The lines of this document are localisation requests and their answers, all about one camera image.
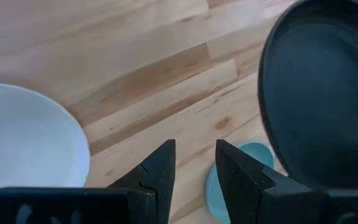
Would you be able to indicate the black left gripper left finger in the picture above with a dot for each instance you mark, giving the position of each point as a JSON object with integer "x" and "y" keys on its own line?
{"x": 104, "y": 205}

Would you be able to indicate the light blue plate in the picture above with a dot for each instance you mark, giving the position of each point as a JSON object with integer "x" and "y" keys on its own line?
{"x": 256, "y": 154}

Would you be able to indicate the white plate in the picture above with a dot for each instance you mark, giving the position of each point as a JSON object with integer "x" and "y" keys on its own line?
{"x": 26, "y": 140}

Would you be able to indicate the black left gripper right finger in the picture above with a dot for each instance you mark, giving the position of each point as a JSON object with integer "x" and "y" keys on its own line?
{"x": 259, "y": 199}

